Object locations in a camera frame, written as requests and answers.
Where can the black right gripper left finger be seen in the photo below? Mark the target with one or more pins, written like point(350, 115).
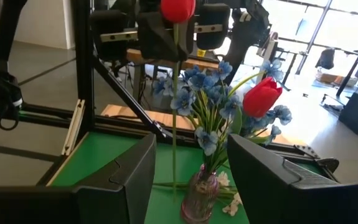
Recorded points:
point(88, 202)

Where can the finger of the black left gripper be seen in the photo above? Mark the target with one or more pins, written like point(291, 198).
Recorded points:
point(155, 40)
point(185, 40)

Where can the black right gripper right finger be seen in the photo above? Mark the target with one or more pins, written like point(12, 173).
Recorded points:
point(290, 202)

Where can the red artificial tulip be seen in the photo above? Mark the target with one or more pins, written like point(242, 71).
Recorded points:
point(261, 98)
point(178, 9)

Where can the white artificial flower bunch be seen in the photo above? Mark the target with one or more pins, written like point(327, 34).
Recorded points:
point(223, 179)

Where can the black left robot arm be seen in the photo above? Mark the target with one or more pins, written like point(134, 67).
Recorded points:
point(247, 34)

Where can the purple ribbed glass vase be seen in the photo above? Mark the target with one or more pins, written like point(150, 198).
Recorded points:
point(199, 199)

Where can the green table mat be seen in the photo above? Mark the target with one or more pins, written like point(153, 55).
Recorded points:
point(104, 155)

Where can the white corner strip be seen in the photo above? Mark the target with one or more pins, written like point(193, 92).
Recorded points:
point(73, 130)

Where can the black floor case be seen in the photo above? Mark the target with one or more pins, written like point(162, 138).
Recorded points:
point(356, 112)

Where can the black office chair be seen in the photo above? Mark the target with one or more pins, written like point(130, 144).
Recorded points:
point(325, 59)

